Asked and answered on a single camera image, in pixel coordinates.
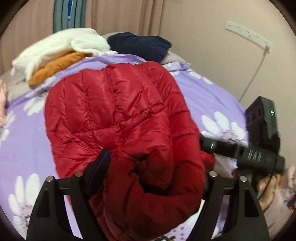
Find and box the red puffer jacket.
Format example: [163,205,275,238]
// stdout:
[44,62,215,240]

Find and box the pink sleeve right forearm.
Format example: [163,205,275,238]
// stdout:
[263,165,295,240]

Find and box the person right hand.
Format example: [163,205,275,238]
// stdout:
[231,169,282,212]

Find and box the purple floral bed sheet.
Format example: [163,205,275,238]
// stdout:
[1,54,247,237]

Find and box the pink folded garment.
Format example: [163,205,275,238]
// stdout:
[0,80,6,126]

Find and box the navy blue fleece garment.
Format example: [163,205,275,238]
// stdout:
[107,32,171,63]

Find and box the orange folded garment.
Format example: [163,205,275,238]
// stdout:
[28,52,93,87]

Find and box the white fleece garment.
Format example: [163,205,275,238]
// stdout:
[11,28,117,81]

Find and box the teal window curtain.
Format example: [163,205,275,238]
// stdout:
[53,0,87,33]

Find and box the white wall power strip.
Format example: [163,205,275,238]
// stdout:
[225,21,273,53]

